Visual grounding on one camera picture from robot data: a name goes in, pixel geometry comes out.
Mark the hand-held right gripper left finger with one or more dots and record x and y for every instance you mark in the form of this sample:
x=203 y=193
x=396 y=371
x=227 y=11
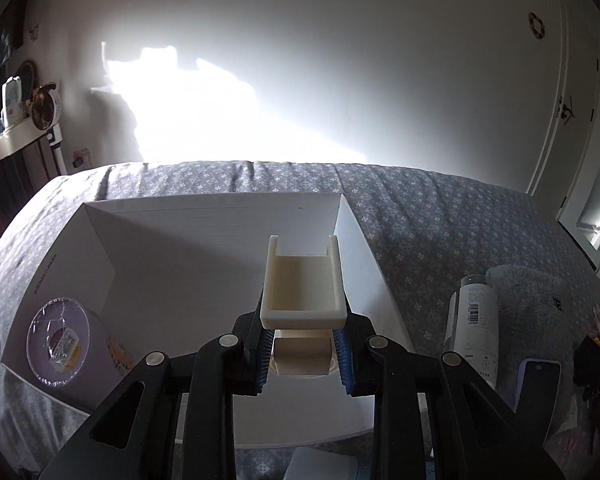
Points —
x=261 y=360

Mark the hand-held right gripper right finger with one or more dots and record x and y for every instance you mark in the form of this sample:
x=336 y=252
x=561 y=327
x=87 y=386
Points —
x=342 y=360

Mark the cream plastic holder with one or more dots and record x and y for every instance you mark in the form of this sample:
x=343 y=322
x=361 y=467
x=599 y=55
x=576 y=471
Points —
x=300 y=280

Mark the white cardboard box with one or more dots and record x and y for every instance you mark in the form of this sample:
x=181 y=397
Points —
x=180 y=260

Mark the purple round tin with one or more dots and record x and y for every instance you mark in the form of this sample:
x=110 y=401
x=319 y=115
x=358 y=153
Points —
x=65 y=340

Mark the white barcode bottle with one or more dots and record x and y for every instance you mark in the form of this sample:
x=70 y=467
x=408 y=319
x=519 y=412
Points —
x=472 y=330

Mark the grey patterned bedsheet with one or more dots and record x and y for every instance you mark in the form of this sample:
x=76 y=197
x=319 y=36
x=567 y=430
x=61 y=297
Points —
x=430 y=210

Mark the grey plush pillow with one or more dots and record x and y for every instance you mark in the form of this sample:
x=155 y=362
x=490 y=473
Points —
x=530 y=300

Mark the smartphone in purple case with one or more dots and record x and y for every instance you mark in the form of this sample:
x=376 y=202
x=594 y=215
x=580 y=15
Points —
x=537 y=390

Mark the black pen basket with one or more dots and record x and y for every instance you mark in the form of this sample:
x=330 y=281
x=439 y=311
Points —
x=597 y=345

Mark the small white fan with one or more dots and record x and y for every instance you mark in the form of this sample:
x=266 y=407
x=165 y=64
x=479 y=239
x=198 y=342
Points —
x=47 y=107

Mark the white tissue pack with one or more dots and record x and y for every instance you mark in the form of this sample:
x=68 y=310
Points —
x=12 y=100

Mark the white door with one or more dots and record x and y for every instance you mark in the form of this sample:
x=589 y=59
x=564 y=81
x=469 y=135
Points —
x=580 y=85

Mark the round door ornament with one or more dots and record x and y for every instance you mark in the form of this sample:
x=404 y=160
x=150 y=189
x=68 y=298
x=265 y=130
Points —
x=538 y=24

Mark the white wall shelf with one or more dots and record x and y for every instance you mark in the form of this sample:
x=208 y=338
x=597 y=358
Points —
x=10 y=142

